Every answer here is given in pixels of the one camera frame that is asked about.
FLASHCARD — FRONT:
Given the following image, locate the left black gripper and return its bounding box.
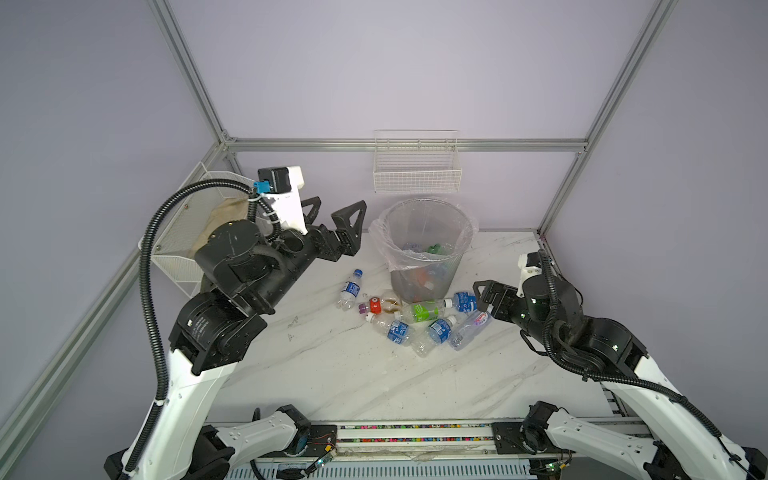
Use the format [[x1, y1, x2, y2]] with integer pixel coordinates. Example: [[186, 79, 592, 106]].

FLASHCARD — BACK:
[[253, 199, 367, 311]]

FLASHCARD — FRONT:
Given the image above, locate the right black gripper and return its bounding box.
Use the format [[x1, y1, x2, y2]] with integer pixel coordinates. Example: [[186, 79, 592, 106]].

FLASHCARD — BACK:
[[466, 278, 554, 350]]

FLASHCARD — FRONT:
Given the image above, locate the orange label yellow-cap bottle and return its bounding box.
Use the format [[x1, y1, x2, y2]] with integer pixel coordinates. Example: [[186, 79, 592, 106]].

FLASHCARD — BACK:
[[415, 268, 441, 290]]

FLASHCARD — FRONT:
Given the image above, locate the green crushed plastic bottle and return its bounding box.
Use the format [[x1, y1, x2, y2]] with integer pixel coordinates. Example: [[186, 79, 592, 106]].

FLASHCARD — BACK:
[[424, 243, 450, 255]]

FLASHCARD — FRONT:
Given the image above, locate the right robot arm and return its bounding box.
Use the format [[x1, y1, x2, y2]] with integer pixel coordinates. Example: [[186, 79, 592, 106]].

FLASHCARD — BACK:
[[473, 250, 767, 479]]

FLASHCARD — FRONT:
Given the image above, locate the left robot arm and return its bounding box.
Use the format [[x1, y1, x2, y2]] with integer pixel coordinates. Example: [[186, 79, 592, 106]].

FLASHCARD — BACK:
[[104, 179, 367, 479]]

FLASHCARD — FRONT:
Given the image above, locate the grey mesh waste bin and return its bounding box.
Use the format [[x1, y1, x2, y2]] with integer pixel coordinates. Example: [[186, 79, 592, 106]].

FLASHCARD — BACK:
[[370, 198, 476, 303]]

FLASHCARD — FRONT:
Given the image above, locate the clear plastic bin liner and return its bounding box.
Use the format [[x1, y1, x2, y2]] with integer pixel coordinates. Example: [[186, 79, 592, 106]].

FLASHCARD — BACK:
[[369, 197, 479, 272]]

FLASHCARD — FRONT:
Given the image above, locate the green label clear bottle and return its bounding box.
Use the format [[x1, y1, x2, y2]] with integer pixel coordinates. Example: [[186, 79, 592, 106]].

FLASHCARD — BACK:
[[394, 301, 446, 324]]

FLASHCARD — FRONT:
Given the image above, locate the small blue label bottle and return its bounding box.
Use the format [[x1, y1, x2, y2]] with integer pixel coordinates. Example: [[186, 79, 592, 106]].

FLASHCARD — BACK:
[[337, 269, 364, 310]]

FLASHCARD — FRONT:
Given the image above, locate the red cap small bottle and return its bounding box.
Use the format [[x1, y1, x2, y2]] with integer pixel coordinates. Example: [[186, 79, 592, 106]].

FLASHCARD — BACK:
[[358, 296, 402, 316]]

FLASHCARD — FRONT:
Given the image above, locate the beige cloth in shelf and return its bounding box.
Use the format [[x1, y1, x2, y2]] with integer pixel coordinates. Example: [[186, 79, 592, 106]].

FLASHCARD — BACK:
[[190, 198, 248, 256]]

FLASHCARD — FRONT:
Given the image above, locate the white lower mesh shelf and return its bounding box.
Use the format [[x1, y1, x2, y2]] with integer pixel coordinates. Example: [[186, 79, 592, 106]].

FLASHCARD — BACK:
[[175, 276, 210, 298]]

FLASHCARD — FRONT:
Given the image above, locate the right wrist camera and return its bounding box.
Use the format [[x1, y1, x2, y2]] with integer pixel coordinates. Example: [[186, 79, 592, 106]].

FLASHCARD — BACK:
[[517, 251, 542, 298]]

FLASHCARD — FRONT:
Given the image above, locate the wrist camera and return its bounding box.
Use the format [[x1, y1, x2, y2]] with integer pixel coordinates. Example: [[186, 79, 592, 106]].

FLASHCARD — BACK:
[[254, 166, 307, 234], [517, 251, 542, 298]]

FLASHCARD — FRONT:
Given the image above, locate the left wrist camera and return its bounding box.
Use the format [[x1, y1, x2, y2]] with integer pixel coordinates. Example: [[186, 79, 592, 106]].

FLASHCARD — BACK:
[[254, 166, 307, 234]]

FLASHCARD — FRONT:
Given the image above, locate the white wire wall basket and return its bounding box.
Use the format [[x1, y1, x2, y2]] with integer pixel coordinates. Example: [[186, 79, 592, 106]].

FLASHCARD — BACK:
[[373, 129, 462, 194]]

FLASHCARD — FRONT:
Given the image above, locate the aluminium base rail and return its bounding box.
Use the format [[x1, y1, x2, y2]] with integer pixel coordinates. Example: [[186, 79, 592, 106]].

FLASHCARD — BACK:
[[203, 416, 676, 480]]

